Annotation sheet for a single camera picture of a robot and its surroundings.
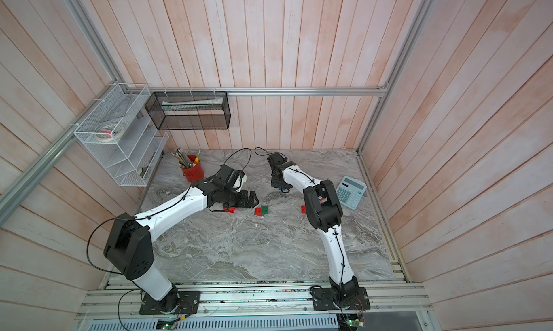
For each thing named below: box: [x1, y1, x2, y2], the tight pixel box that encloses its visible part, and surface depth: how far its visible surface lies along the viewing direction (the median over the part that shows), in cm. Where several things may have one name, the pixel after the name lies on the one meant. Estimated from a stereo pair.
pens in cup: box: [170, 148, 201, 169], surface depth 100 cm
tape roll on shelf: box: [95, 123, 123, 143], surface depth 75 cm
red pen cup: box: [181, 154, 205, 183], surface depth 103 cm
